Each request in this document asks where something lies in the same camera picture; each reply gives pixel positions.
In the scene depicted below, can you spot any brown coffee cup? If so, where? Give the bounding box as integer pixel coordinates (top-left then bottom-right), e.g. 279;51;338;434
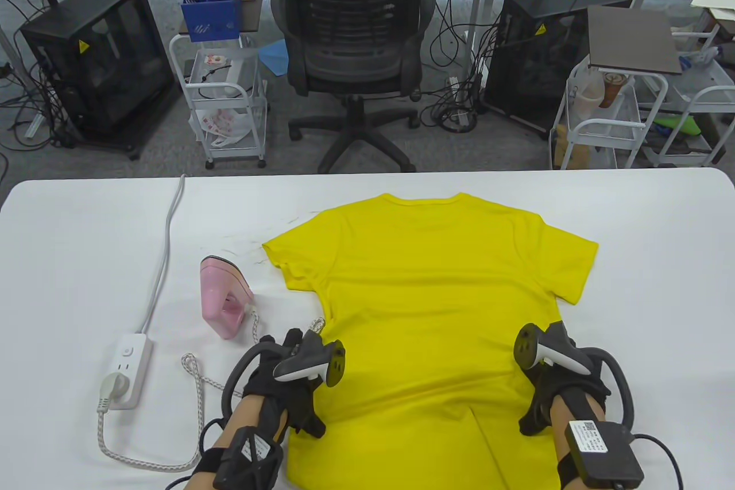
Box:
600;72;624;109

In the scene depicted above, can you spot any white table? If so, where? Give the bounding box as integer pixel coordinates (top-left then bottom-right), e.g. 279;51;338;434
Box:
0;167;735;490

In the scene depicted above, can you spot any black computer case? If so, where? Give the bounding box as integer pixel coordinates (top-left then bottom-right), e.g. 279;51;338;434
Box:
20;0;176;160
481;0;632;139

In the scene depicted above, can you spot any dark brown board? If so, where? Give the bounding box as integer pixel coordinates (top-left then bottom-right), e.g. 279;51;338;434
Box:
587;5;683;75

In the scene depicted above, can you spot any white printed plastic bag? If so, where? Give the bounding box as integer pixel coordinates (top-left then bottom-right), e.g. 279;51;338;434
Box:
195;108;252;147

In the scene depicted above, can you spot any person's left hand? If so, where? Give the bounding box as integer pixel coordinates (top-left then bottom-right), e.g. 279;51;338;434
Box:
244;328;328;438

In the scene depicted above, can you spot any white braided iron cord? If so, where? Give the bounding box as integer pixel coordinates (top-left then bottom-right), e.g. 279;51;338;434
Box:
95;309;328;470

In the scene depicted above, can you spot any black wrist sensor box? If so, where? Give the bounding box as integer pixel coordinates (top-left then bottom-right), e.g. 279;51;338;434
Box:
564;420;684;490

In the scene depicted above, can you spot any pink electric iron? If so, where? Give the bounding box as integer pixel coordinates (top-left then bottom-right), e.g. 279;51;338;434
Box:
199;256;255;340

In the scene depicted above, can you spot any white metal cart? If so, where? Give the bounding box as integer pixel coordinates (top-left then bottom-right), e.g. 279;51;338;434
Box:
550;56;670;170
637;42;735;168
168;0;269;170

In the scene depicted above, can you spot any bundle of black cables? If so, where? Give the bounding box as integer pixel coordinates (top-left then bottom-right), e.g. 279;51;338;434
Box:
0;62;75;152
419;71;489;134

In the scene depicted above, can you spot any person's right forearm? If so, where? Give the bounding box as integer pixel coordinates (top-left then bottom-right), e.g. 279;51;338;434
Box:
548;389;609;490

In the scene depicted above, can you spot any grey power strip cable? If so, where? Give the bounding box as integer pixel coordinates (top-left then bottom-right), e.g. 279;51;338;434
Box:
140;174;185;335

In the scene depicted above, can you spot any brown paper bag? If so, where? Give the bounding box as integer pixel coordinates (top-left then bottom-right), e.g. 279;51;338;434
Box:
552;125;592;169

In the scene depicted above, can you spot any translucent plastic jug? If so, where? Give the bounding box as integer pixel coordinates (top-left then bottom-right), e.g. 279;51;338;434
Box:
574;74;604;117

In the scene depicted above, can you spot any yellow t-shirt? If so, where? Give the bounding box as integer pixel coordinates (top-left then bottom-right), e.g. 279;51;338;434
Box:
261;193;599;490

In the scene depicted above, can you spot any black strapped wrist tracker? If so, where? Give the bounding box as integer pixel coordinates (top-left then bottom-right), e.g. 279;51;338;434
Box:
198;426;285;490

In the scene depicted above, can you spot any person's right hand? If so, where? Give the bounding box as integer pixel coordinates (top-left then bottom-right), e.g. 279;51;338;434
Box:
519;361;610;436

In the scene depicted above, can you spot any black mesh office chair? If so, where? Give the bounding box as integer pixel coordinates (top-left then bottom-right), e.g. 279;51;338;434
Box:
270;0;437;173

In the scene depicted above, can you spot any green plastic item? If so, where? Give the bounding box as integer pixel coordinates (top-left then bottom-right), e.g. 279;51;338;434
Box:
655;117;702;137

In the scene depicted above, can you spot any grey white controller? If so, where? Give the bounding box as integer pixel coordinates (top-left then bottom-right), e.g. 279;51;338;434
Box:
515;322;635;433
221;332;346;416

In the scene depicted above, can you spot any blue cloth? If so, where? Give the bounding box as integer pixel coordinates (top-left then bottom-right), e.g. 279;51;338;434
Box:
257;41;291;76

